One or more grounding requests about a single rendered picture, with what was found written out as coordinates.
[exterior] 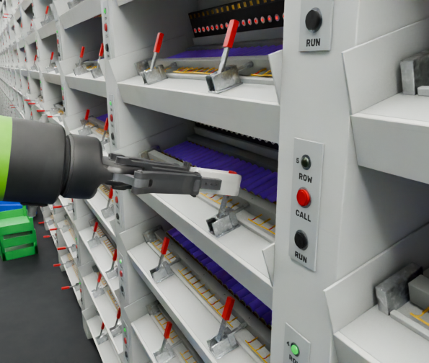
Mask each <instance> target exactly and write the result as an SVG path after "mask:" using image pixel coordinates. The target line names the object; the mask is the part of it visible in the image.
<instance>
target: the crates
mask: <svg viewBox="0 0 429 363"><path fill-rule="evenodd" d="M33 218H34V217H30V216H27V205H25V206H24V205H21V204H20V202H5V201H0V256H1V259H2V261H8V260H12V259H18V258H21V257H25V256H30V255H34V254H38V249H37V237H36V231H35V229H34V224H33Z"/></svg>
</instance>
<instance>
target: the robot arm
mask: <svg viewBox="0 0 429 363"><path fill-rule="evenodd" d="M189 169H190V170H189ZM241 180H242V175H239V174H229V172H228V171H222V170H215V169H204V168H198V167H190V162H186V161H184V164H183V166H180V165H179V164H177V163H167V162H162V161H153V160H148V159H143V158H137V157H130V156H124V155H123V154H121V153H108V156H103V151H102V144H101V142H100V141H99V139H98V138H96V137H92V136H86V135H77V134H72V133H70V134H69V135H66V131H65V129H64V127H63V126H62V125H59V124H55V123H49V121H48V115H44V114H42V117H41V118H40V120H39V121H36V120H26V119H22V118H16V117H7V116H2V115H0V201H5V202H20V204H21V205H24V206H25V205H27V216H30V217H35V216H36V212H37V207H38V206H43V207H46V206H48V204H49V205H52V204H54V203H55V202H56V201H57V200H58V197H59V195H61V196H62V197H63V198H74V199H83V200H90V199H91V198H93V197H94V196H95V195H96V193H97V189H98V187H99V186H100V185H101V184H106V185H111V186H112V187H111V188H112V189H116V190H127V189H131V192H132V193H134V194H148V193H154V194H190V195H191V196H192V197H196V195H199V192H200V193H209V194H222V195H231V196H238V193H239V188H240V184H241Z"/></svg>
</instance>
